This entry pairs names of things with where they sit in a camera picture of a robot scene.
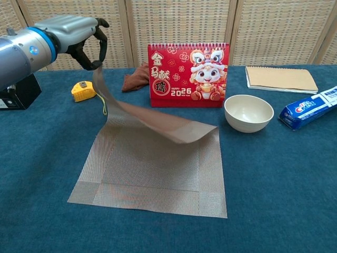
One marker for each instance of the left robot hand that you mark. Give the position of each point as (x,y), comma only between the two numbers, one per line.
(73,29)

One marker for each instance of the brown woven placemat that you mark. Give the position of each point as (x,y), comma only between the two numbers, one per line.
(147,174)

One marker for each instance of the white small bowl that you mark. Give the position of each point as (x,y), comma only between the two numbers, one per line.
(248,116)

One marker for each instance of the yellow tape measure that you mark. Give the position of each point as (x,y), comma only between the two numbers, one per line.
(83,91)

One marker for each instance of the black cardboard box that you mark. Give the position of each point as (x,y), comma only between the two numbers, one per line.
(26,92)

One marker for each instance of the brown crumpled cloth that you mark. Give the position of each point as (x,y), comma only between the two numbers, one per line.
(134,80)

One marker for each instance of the woven bamboo folding screen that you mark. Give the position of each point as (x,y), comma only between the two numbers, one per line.
(184,21)

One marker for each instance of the red desk calendar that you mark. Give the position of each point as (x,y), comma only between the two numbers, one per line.
(184,73)

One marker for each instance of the kraft spiral notebook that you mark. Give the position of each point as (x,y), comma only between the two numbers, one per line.
(279,77)

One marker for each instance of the blue toothpaste box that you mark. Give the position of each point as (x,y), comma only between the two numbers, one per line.
(302,108)

